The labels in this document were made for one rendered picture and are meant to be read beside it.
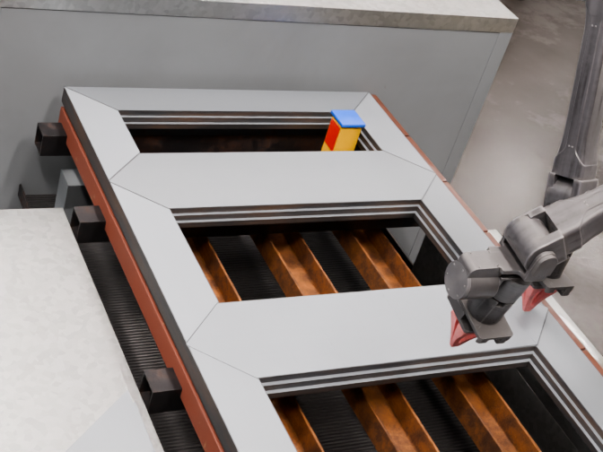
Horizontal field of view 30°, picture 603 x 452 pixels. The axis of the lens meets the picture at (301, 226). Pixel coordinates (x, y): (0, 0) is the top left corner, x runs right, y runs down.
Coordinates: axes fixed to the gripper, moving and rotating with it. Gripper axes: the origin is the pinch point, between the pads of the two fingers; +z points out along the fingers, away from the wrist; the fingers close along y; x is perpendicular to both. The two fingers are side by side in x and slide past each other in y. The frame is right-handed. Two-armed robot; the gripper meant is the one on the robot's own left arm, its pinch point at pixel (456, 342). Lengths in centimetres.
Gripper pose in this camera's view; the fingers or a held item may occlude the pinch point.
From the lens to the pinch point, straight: 180.7
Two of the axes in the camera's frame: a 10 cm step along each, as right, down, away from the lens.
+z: -3.7, 6.2, 6.9
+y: 3.3, 7.8, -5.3
